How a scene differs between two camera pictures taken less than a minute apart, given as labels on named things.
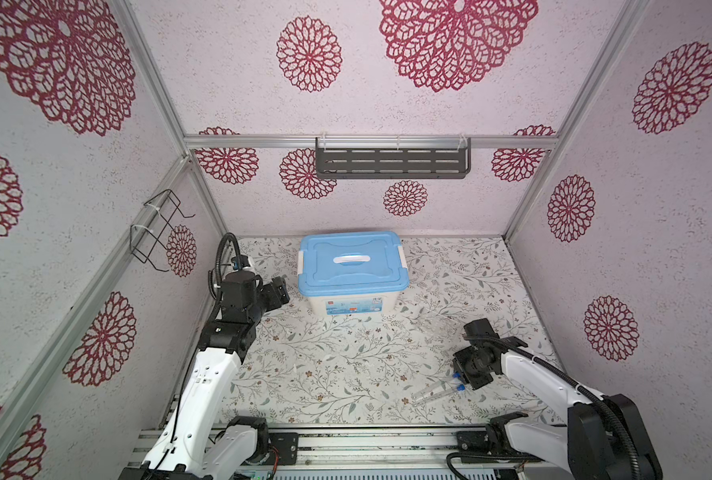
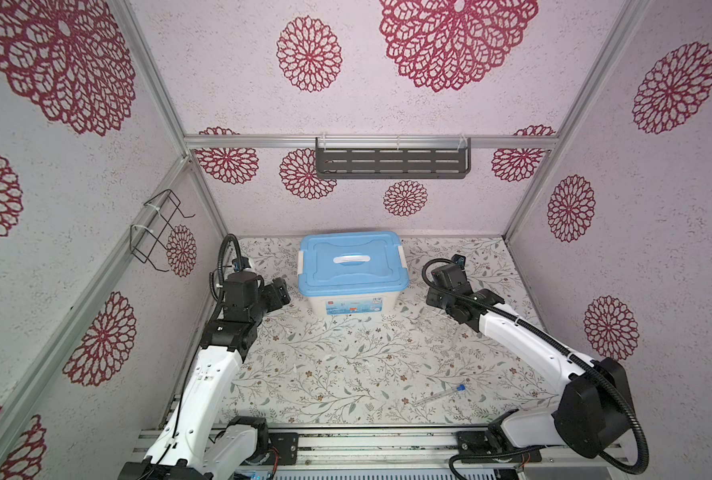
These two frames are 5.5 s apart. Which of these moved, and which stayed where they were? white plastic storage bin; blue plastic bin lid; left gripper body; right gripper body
Moved: right gripper body
Stayed: white plastic storage bin; blue plastic bin lid; left gripper body
